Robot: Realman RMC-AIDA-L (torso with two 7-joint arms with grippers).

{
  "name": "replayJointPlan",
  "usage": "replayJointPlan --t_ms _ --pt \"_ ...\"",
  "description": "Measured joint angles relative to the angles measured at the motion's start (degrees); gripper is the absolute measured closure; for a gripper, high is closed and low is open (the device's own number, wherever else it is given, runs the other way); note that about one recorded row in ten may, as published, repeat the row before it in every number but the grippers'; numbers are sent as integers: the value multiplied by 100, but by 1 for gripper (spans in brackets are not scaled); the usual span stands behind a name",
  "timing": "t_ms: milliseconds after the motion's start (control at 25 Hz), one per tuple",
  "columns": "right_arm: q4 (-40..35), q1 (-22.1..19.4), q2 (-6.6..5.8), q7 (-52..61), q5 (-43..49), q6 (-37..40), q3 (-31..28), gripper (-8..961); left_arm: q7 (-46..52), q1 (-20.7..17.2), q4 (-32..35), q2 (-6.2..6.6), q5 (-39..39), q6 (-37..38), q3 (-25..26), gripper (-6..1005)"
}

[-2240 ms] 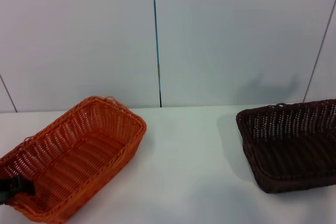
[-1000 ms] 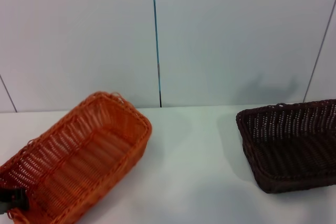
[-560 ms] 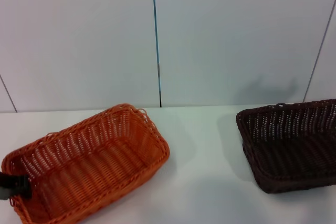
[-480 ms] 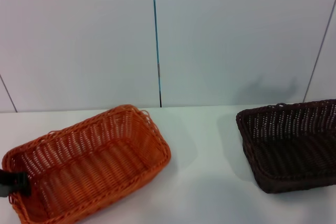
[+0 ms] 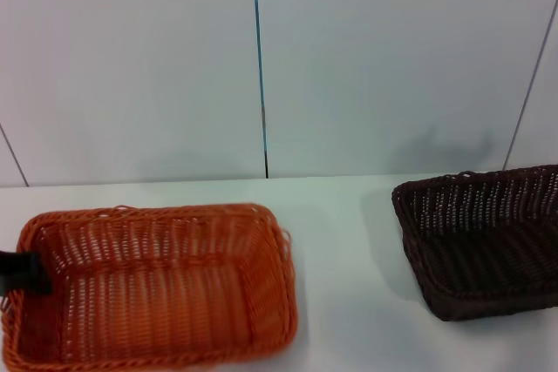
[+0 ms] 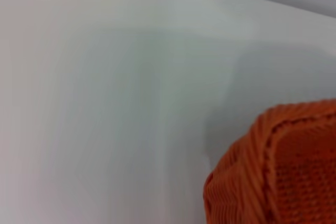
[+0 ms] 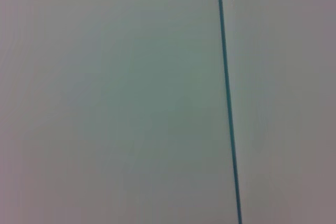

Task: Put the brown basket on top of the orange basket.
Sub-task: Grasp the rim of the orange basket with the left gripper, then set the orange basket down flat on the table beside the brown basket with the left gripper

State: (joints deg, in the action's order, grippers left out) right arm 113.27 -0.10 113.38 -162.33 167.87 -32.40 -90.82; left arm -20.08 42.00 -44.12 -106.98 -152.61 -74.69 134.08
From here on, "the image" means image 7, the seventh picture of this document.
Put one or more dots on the blue vertical wall strip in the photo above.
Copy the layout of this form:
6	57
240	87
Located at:
228	90

